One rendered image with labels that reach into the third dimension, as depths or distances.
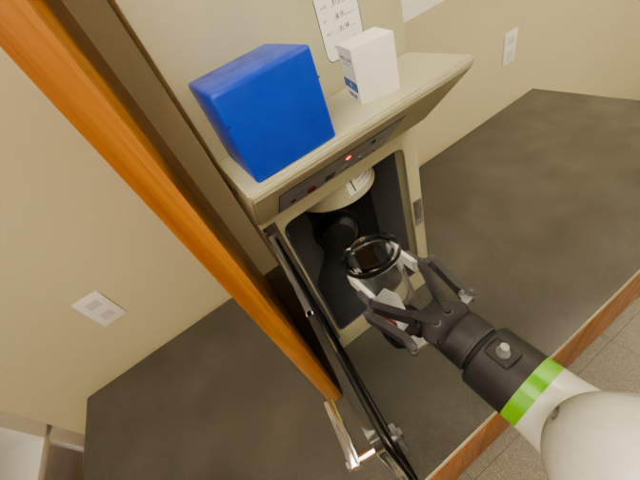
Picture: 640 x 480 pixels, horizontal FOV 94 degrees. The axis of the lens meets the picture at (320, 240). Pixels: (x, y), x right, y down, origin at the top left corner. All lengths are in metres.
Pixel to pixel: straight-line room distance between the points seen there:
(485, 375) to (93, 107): 0.47
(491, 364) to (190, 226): 0.38
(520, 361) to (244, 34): 0.48
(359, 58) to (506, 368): 0.39
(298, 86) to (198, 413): 0.82
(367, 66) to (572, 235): 0.77
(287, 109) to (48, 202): 0.68
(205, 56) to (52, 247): 0.67
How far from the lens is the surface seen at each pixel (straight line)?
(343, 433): 0.47
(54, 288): 1.00
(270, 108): 0.30
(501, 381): 0.43
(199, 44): 0.39
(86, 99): 0.29
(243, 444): 0.84
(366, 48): 0.38
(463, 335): 0.45
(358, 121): 0.36
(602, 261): 0.98
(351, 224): 0.53
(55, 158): 0.85
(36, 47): 0.29
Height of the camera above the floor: 1.65
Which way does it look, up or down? 42 degrees down
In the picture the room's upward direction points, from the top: 25 degrees counter-clockwise
